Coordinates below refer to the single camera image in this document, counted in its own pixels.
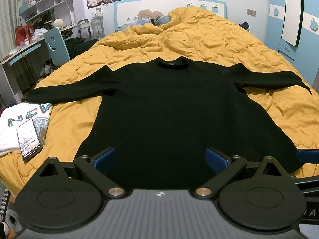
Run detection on black smartphone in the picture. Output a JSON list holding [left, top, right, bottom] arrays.
[[16, 119, 43, 162]]

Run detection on red bag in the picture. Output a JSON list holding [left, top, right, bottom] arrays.
[[15, 24, 34, 45]]

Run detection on beige wall switch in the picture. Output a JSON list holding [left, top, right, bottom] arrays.
[[247, 9, 256, 17]]

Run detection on cream round ball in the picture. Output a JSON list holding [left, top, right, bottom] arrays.
[[53, 18, 63, 29]]

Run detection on blue wooden chair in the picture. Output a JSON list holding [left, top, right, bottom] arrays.
[[43, 27, 70, 67]]

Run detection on mustard yellow quilt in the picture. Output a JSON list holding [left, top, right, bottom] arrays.
[[1, 7, 318, 195]]

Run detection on blue white wardrobe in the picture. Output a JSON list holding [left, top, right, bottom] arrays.
[[265, 0, 319, 90]]

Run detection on white wall shelf unit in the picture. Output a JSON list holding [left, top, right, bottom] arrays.
[[18, 0, 75, 25]]

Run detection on white printed t-shirt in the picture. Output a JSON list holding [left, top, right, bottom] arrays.
[[1, 103, 52, 156]]

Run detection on white blue desk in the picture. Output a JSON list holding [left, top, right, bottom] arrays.
[[0, 24, 75, 105]]

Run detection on grey metal rack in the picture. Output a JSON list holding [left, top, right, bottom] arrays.
[[77, 16, 105, 39]]

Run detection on blue grey pillow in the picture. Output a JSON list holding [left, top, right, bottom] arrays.
[[119, 16, 170, 31]]

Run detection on brown plush toy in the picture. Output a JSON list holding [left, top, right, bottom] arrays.
[[137, 9, 163, 23]]

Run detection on black long-sleeve sweater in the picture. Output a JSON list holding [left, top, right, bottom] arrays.
[[27, 57, 310, 189]]

